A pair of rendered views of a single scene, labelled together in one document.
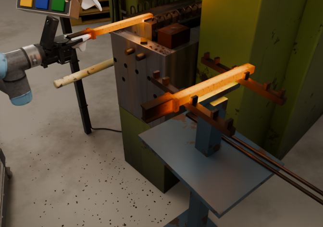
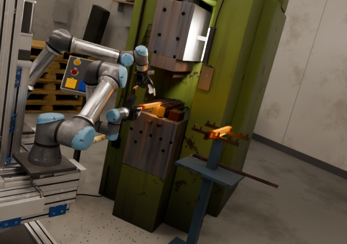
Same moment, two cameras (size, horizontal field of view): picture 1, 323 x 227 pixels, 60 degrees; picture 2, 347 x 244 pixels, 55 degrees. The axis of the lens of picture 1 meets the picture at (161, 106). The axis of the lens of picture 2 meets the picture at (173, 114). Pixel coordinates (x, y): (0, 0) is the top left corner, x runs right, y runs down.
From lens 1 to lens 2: 148 cm
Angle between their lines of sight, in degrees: 33
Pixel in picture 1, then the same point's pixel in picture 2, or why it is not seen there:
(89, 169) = (85, 221)
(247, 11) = (219, 105)
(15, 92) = (115, 131)
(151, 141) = (184, 164)
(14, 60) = (121, 113)
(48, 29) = (132, 100)
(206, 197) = (223, 181)
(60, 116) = not seen: hidden behind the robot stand
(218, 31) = (202, 114)
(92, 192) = (96, 234)
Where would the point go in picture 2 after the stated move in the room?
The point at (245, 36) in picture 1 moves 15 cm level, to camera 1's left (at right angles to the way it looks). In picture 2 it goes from (217, 117) to (200, 115)
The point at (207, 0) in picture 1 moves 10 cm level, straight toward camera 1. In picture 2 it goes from (197, 98) to (201, 101)
